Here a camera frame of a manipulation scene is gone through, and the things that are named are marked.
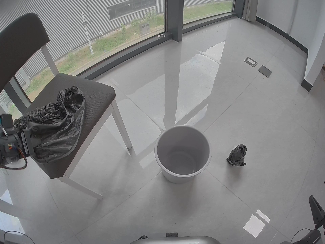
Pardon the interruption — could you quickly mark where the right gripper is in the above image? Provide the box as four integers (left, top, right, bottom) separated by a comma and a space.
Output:
301, 195, 325, 244

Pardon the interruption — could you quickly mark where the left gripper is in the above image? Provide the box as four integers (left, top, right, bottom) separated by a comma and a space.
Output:
20, 128, 41, 157

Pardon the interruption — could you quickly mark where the black plastic bag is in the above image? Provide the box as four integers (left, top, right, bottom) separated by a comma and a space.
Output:
13, 86, 86, 164

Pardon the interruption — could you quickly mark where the black plastic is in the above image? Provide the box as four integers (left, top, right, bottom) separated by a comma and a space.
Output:
226, 144, 248, 167

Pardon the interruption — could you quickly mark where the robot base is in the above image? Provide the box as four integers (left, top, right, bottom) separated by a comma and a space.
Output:
129, 232, 222, 244

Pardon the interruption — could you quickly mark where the white trash bin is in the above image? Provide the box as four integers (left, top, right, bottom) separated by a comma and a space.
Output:
154, 125, 213, 184

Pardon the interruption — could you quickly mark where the grey white-legged chair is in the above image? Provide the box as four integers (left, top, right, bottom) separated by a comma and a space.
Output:
0, 12, 133, 200

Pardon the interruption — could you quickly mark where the window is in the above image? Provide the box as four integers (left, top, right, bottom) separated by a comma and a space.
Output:
0, 0, 248, 126

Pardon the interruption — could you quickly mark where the white curtain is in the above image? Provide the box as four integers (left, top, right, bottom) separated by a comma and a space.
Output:
242, 0, 259, 22

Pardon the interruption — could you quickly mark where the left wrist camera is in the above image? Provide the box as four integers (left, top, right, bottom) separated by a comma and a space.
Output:
0, 114, 14, 129

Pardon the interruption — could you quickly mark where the black cable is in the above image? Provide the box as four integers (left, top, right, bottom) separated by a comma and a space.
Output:
290, 228, 313, 244
0, 230, 35, 244

